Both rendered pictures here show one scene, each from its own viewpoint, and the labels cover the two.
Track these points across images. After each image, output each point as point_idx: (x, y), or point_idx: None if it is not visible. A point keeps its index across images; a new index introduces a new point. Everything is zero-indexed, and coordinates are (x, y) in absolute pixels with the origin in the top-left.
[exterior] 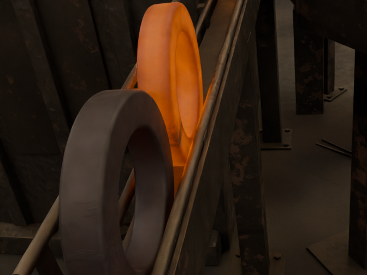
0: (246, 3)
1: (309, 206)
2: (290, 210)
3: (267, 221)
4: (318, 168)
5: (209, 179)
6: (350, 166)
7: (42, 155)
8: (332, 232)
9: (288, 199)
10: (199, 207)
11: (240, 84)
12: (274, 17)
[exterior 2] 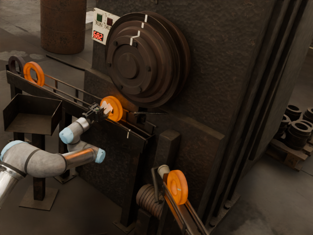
0: (64, 100)
1: (74, 203)
2: (78, 197)
3: (80, 190)
4: (91, 221)
5: (23, 84)
6: (80, 231)
7: None
8: (57, 199)
9: (84, 201)
10: (18, 80)
11: None
12: (130, 173)
